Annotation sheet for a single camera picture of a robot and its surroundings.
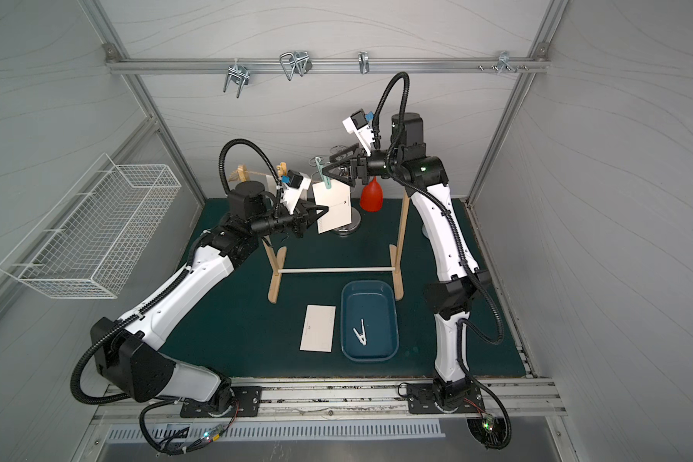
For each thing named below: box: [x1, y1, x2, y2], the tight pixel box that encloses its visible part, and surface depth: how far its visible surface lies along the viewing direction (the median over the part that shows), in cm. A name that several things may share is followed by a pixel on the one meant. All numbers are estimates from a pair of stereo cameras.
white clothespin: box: [352, 318, 367, 347], surface depth 86 cm
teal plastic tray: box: [340, 280, 400, 362], surface depth 88 cm
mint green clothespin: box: [314, 155, 333, 190], surface depth 68 cm
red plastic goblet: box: [359, 176, 385, 213], surface depth 98 cm
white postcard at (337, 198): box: [311, 180, 353, 234], surface depth 72 cm
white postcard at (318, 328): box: [299, 304, 336, 354], surface depth 88 cm
